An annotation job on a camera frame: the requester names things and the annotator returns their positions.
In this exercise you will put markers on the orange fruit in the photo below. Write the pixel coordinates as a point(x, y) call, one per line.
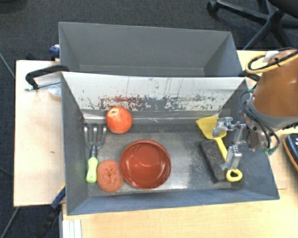
point(119, 120)

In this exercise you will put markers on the yellow toy scoop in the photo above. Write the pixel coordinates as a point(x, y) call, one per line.
point(206, 125)

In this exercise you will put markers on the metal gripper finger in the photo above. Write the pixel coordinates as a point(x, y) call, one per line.
point(222, 126)
point(234, 155)

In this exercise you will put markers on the copper scouring pad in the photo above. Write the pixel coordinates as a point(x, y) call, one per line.
point(109, 176)

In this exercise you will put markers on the red bowl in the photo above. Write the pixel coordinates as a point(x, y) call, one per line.
point(145, 163)

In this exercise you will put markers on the dark green flat block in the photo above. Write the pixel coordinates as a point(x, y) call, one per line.
point(212, 159)

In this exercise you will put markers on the pale wood flat board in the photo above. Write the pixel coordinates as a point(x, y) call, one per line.
point(37, 133)

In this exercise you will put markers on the grey metal bin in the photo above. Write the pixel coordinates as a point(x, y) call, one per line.
point(144, 56)

